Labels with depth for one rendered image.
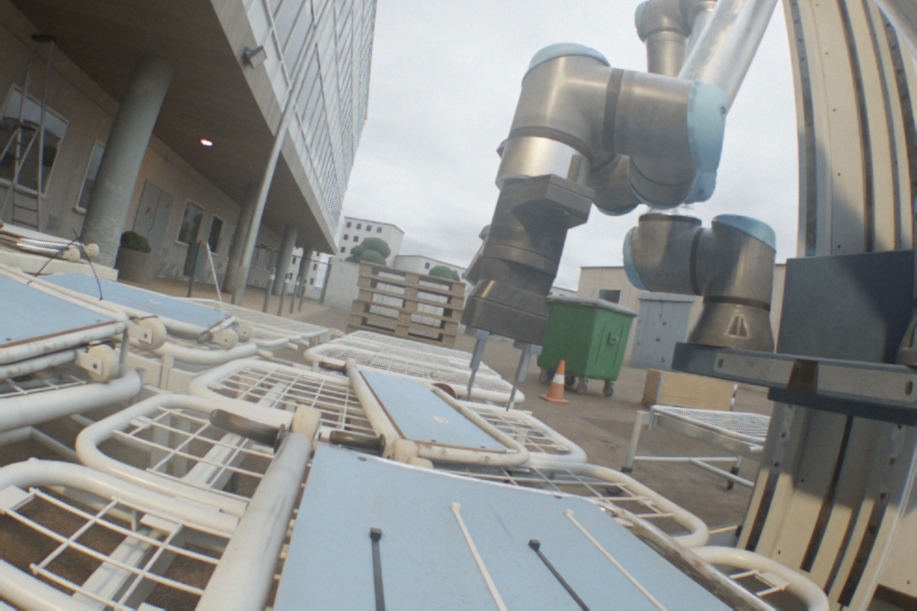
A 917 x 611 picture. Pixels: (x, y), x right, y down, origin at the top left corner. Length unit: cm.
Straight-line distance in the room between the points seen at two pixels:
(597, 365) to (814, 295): 612
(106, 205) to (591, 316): 689
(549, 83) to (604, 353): 666
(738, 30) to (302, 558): 74
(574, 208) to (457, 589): 29
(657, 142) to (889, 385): 50
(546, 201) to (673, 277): 67
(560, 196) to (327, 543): 31
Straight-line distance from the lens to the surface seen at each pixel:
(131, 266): 994
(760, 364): 87
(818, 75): 125
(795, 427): 105
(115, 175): 681
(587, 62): 49
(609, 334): 703
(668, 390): 667
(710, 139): 46
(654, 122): 46
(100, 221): 677
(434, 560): 35
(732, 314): 94
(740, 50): 69
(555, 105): 46
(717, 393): 693
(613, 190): 80
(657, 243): 103
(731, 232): 98
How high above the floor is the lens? 74
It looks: 6 degrees up
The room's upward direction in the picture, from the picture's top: 12 degrees clockwise
